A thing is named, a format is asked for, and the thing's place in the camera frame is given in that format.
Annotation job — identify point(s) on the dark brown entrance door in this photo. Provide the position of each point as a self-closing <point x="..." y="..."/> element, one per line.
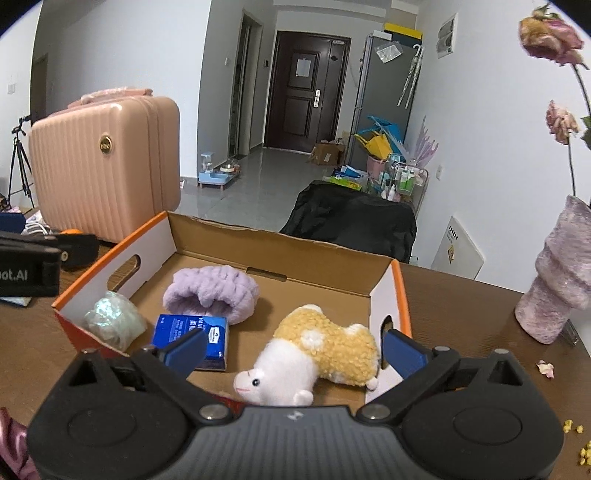
<point x="302" y="101"/>

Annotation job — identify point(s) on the clear plastic ball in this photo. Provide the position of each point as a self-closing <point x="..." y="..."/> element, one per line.
<point x="113" y="318"/>

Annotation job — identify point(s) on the clear folded umbrella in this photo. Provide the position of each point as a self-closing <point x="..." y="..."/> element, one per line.
<point x="411" y="76"/>

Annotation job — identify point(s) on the pink suitcase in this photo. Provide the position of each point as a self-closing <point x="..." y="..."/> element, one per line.
<point x="101" y="166"/>

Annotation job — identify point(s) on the purple satin scrunchie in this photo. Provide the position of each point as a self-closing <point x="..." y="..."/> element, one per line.
<point x="14" y="443"/>

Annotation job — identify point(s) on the pink textured vase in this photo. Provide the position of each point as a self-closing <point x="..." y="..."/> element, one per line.
<point x="556" y="281"/>

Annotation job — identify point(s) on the red cardboard box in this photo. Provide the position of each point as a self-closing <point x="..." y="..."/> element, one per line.
<point x="323" y="272"/>

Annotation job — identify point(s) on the yellow crumbs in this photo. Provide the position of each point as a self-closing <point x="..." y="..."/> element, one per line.
<point x="585" y="450"/>

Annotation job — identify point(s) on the grey refrigerator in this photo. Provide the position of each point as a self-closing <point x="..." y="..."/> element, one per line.
<point x="381" y="87"/>

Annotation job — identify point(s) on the white wall panel box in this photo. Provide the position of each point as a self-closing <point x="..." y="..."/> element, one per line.
<point x="446" y="34"/>

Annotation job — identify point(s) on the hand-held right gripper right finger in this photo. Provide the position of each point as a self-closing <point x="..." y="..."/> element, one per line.
<point x="406" y="353"/>

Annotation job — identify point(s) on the grey side door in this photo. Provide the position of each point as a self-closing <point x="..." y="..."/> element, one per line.
<point x="244" y="92"/>

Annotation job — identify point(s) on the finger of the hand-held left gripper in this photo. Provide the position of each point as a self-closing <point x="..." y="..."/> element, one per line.
<point x="11" y="223"/>
<point x="78" y="251"/>

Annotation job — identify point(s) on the white storage trolley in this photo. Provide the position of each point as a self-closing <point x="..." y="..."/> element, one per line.
<point x="401" y="180"/>

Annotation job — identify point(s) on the blue tissue pack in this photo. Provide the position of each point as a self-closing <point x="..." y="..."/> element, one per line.
<point x="184" y="327"/>

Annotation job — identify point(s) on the black tripod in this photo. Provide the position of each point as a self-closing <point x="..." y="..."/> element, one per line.
<point x="19" y="157"/>

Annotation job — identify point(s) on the lavender fluffy headband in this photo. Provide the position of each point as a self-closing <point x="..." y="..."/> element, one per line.
<point x="207" y="290"/>

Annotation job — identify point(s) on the orange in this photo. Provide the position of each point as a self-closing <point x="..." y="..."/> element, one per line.
<point x="71" y="232"/>

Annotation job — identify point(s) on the brown cardboard carton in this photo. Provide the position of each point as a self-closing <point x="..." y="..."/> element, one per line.
<point x="325" y="154"/>

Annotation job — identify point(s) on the blue plastic stool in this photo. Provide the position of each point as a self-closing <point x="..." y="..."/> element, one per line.
<point x="385" y="127"/>

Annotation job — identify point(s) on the white leaning board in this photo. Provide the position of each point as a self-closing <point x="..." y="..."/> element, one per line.
<point x="457" y="251"/>

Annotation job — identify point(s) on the black chair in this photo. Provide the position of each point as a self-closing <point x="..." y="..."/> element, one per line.
<point x="351" y="217"/>

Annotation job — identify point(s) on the dried pink roses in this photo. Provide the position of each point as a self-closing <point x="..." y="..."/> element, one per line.
<point x="551" y="34"/>

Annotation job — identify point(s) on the white and yellow alpaca plush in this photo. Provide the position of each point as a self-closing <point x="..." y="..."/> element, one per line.
<point x="295" y="364"/>

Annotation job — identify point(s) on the yellow and black box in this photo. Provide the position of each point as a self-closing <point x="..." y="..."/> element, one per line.
<point x="404" y="32"/>

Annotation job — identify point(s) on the fallen pink petal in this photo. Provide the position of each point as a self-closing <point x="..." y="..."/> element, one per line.
<point x="545" y="369"/>

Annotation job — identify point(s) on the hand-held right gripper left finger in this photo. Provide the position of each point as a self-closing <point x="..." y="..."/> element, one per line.
<point x="184" y="353"/>

